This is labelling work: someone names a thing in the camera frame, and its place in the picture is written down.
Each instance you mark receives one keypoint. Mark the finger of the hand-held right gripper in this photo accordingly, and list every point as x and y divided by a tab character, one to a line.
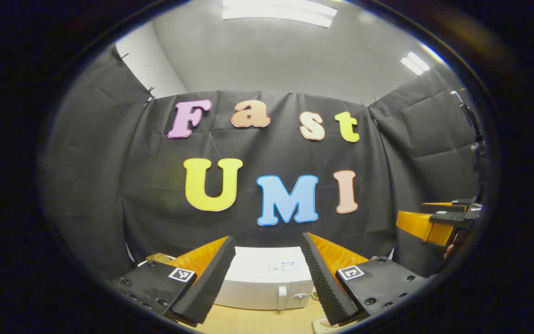
417	225
461	202

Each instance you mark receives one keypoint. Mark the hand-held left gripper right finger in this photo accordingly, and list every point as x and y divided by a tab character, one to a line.
325	283

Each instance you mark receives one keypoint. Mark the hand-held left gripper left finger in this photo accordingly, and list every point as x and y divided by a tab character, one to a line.
206	283

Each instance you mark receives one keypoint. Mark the white microwave oven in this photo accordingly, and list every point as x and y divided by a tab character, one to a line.
262	278

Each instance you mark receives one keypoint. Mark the white compartment tray with beans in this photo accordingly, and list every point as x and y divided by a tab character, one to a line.
314	294

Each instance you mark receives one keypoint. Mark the cream dotted square plate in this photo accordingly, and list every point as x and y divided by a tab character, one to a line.
322	324

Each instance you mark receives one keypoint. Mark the brown bread slice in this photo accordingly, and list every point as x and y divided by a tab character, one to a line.
155	256

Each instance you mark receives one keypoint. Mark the black backdrop cloth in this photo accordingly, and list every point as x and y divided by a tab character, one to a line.
271	153

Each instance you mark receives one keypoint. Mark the small ceiling light panel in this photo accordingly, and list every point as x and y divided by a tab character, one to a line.
414	62

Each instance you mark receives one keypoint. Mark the large ceiling light panel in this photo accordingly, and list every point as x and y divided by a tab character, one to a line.
278	11

